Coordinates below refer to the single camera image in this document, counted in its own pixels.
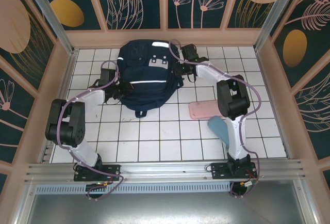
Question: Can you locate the grey metal plate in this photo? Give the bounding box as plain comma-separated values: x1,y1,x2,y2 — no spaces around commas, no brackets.
25,192,314,224

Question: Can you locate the aluminium rail frame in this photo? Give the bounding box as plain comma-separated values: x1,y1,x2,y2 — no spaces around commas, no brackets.
24,159,306,185

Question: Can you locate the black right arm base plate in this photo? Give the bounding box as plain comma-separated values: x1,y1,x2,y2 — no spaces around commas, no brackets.
211,162,258,181

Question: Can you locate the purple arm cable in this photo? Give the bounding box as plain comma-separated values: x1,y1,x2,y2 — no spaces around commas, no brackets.
169,39,262,198
57,60,124,201

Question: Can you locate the grey slotted cable duct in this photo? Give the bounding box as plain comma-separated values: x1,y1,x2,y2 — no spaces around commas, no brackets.
35,182,232,194

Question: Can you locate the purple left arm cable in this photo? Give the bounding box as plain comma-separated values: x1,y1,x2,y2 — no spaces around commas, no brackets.
57,60,124,201

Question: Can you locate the aluminium corner post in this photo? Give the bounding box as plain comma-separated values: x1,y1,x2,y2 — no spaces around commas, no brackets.
20,0,78,56
254,0,304,52

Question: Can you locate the aluminium side rail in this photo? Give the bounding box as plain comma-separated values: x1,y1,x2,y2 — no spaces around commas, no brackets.
254,48,293,159
41,50,78,163

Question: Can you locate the navy blue backpack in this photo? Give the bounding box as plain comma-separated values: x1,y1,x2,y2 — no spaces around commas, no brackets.
117,39,184,118

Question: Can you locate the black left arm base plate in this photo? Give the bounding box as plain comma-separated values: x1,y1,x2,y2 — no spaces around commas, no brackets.
74,164,122,182

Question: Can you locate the blue glasses case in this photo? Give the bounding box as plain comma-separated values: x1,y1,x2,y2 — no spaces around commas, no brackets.
207,116,230,145

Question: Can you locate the pink pencil case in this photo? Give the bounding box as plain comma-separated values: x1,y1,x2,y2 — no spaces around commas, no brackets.
188,99,220,120

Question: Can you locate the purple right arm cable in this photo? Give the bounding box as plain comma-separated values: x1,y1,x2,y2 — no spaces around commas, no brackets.
169,39,262,198

